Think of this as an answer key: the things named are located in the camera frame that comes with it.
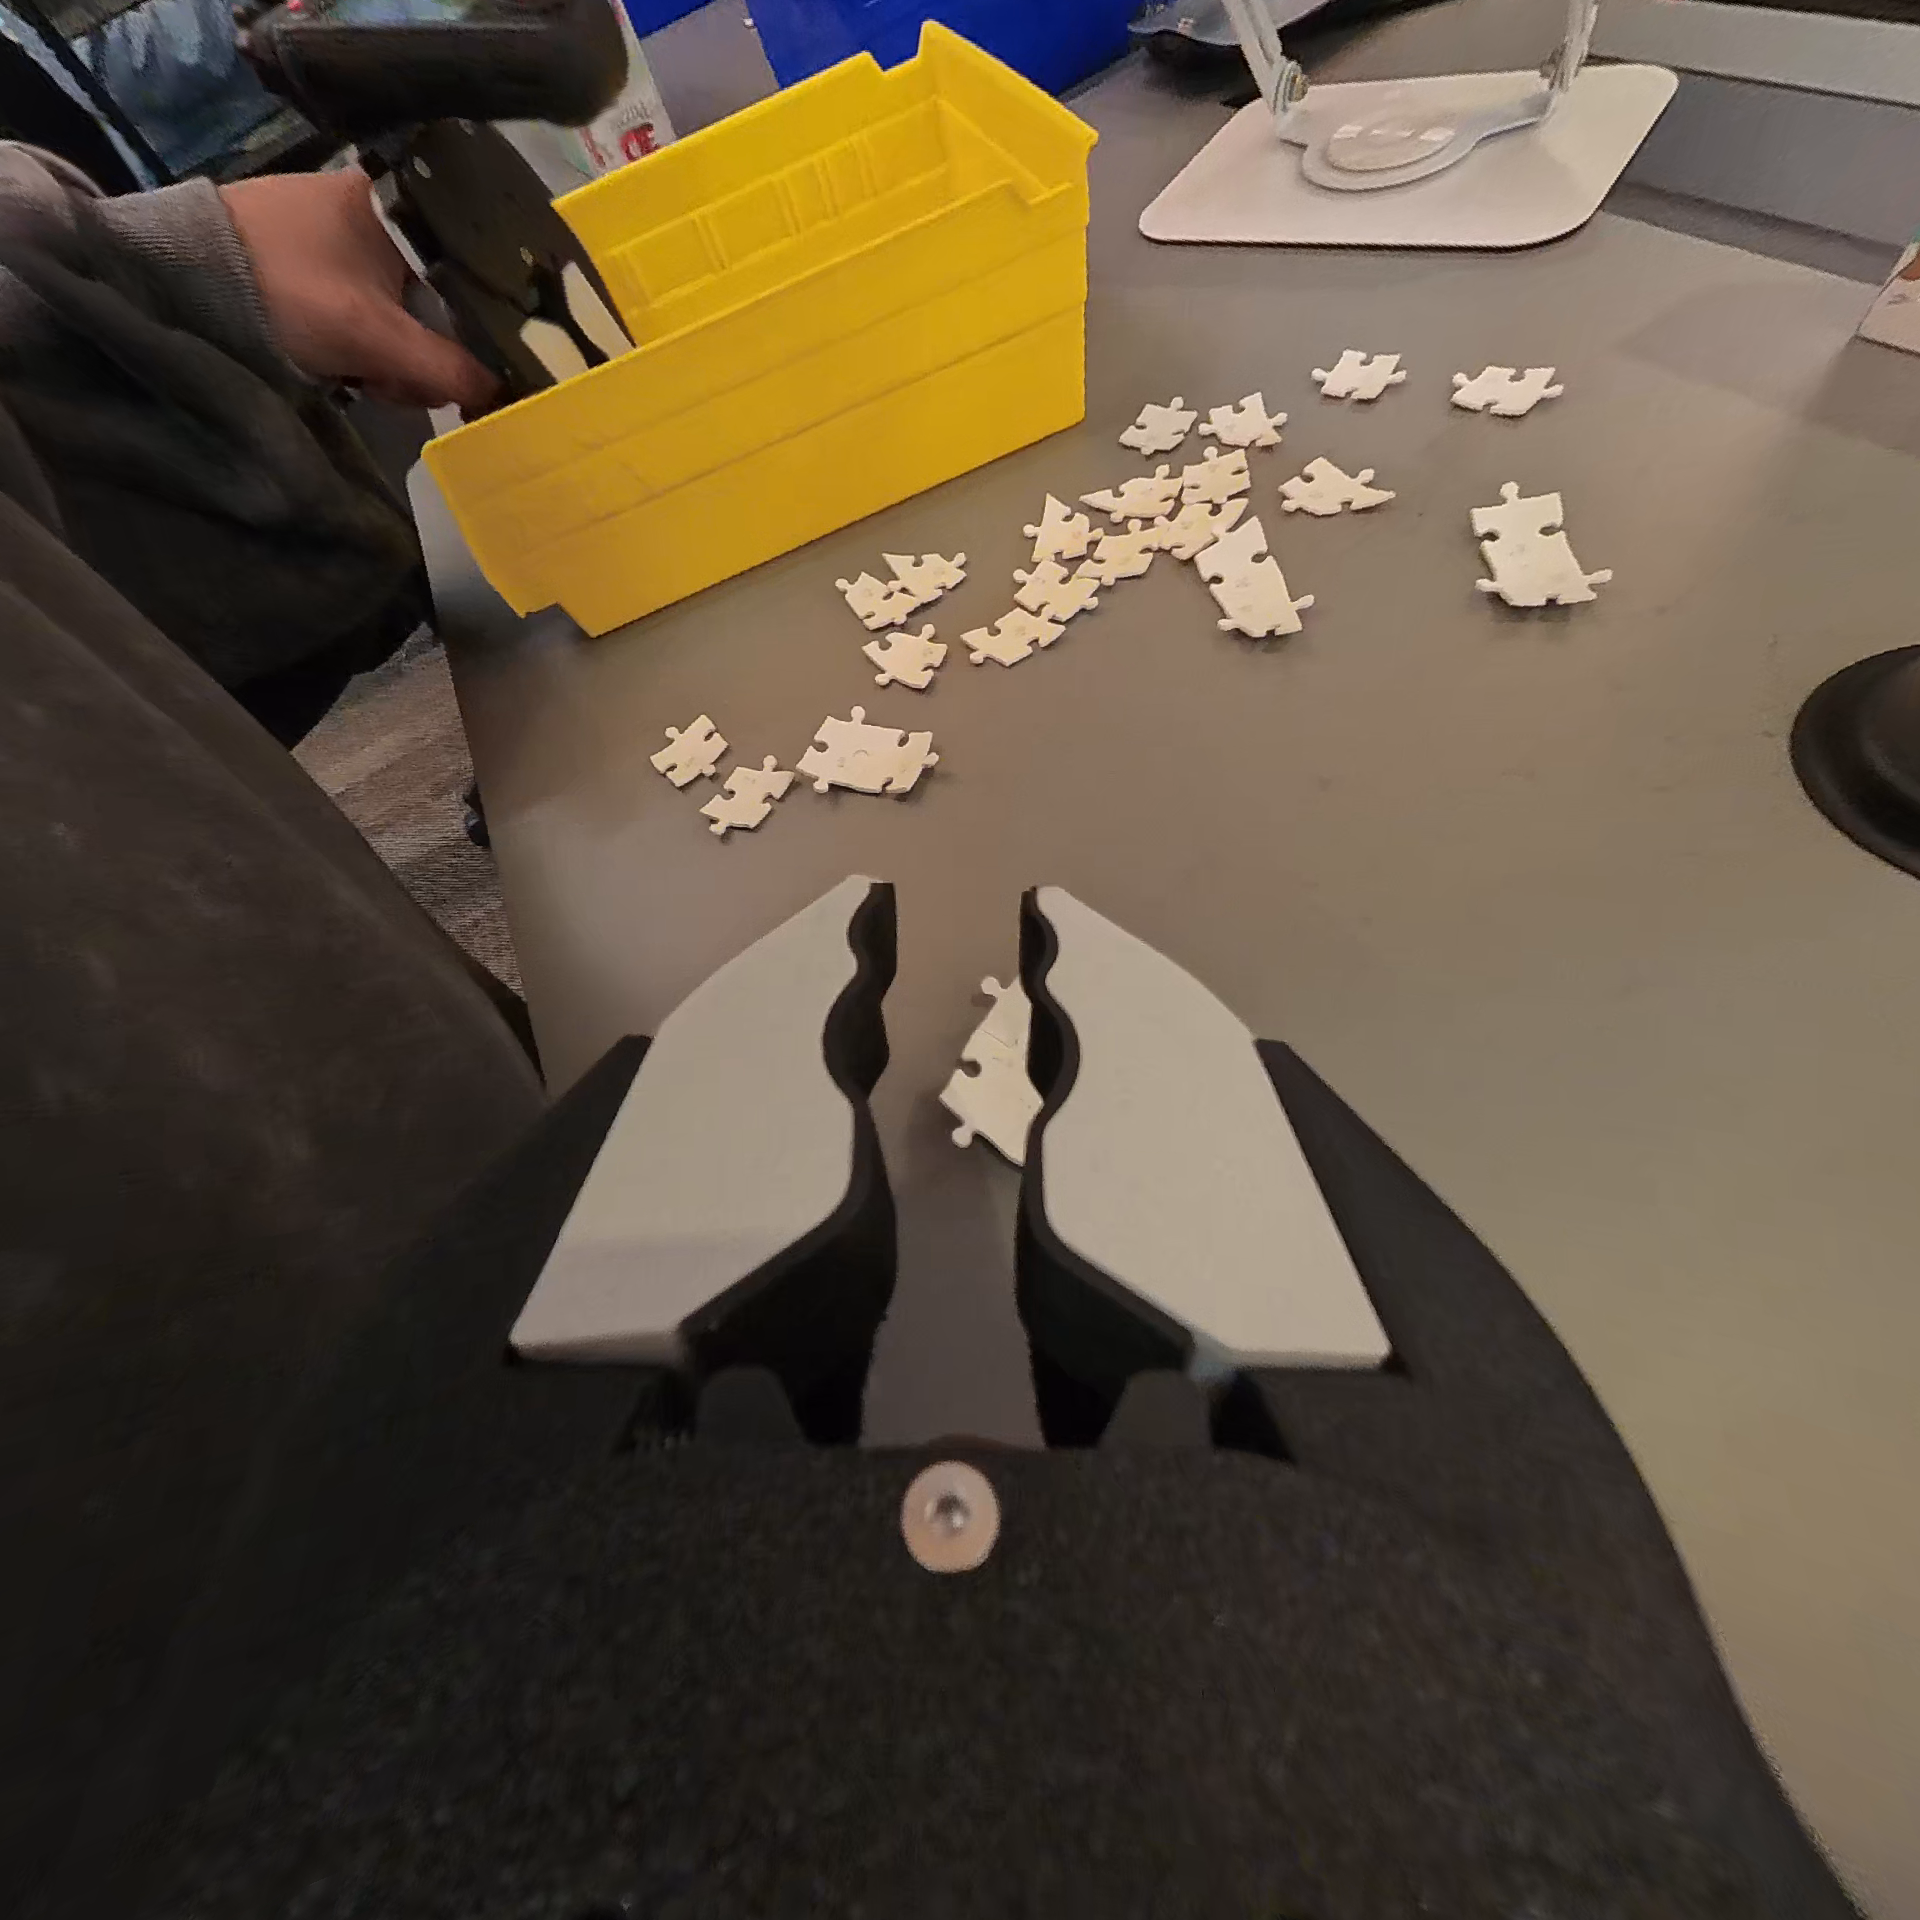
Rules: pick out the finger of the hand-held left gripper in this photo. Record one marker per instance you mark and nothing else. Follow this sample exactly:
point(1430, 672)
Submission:
point(562, 352)
point(601, 315)

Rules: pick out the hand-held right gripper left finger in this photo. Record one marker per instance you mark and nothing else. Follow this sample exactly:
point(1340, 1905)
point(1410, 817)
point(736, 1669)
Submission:
point(707, 1184)

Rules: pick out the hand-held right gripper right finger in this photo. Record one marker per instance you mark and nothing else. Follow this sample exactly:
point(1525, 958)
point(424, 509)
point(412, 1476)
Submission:
point(1200, 1184)

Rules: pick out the joined white puzzle pieces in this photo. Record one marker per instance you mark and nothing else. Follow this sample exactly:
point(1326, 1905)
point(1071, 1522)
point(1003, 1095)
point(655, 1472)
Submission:
point(998, 1081)
point(870, 755)

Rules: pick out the yellow plastic bins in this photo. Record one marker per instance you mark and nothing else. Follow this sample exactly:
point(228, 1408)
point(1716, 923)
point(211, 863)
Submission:
point(839, 374)

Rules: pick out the person's left forearm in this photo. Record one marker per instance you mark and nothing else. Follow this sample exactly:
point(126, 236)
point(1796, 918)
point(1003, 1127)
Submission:
point(118, 374)

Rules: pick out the pile of white puzzle pieces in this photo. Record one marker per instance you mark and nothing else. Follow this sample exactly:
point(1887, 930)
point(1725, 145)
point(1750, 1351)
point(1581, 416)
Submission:
point(1063, 532)

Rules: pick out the loose white puzzle pieces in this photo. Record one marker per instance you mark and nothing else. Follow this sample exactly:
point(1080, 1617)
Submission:
point(1253, 587)

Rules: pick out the scattered white puzzle pieces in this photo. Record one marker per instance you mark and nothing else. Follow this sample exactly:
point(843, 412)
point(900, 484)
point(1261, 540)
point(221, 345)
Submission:
point(1532, 550)

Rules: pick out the printed puzzle box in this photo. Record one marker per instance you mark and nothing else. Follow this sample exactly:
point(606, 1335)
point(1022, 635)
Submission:
point(1897, 299)

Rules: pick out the person's left hand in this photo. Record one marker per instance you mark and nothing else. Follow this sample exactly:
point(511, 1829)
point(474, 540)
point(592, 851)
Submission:
point(331, 284)

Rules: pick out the colourful printed carton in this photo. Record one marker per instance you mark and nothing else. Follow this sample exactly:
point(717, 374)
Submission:
point(632, 130)

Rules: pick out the blue plastic bin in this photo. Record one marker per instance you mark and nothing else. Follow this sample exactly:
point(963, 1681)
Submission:
point(975, 37)
point(655, 17)

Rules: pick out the person's dark clothing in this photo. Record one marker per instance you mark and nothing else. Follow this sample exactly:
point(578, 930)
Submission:
point(181, 1125)

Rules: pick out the black round table grommet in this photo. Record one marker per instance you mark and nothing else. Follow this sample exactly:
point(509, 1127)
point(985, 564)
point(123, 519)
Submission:
point(1868, 764)

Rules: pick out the white stand with clear supports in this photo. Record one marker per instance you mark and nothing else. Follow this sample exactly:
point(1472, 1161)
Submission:
point(1424, 163)

